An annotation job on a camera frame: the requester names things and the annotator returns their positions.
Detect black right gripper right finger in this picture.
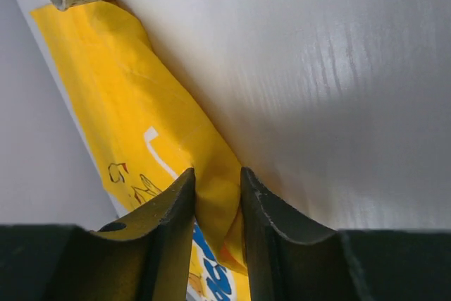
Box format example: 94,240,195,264
240,168,450,300

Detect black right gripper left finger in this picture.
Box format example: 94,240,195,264
1,169,195,300

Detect yellow Pikachu cloth placemat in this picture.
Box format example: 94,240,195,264
31,1,250,300

